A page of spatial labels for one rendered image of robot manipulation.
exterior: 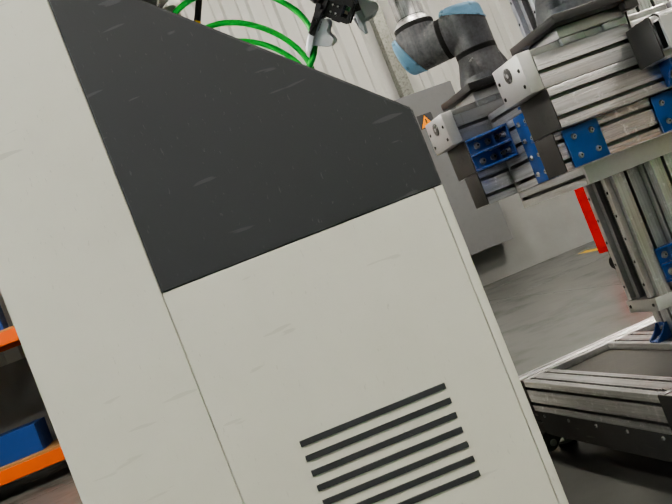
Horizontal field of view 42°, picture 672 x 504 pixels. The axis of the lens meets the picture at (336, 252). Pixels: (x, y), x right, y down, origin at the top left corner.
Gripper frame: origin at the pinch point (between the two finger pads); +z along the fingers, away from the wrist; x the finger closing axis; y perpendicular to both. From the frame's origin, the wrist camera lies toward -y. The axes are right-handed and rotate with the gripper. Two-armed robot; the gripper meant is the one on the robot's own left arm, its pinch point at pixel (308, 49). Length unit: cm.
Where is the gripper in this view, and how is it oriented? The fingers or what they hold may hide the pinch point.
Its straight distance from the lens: 208.4
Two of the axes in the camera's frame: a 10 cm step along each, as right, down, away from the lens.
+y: 9.3, 3.6, -0.5
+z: -3.2, 8.9, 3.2
